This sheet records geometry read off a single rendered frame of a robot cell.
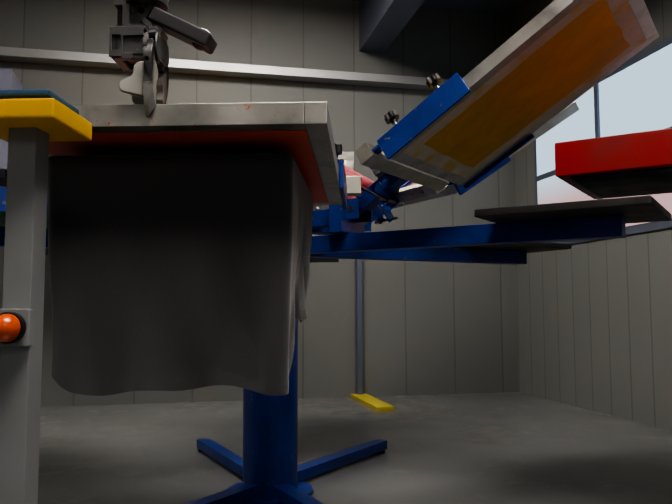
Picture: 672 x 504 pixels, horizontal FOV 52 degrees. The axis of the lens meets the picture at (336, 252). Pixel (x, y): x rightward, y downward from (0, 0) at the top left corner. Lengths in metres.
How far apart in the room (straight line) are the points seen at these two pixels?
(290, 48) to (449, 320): 2.43
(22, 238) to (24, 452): 0.29
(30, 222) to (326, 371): 4.29
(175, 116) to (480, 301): 4.54
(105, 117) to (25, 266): 0.32
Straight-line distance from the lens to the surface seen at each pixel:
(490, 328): 5.58
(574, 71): 2.28
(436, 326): 5.40
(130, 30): 1.24
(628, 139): 1.87
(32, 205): 1.03
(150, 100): 1.19
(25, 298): 1.02
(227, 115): 1.17
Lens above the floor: 0.68
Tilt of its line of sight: 5 degrees up
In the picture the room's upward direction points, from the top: straight up
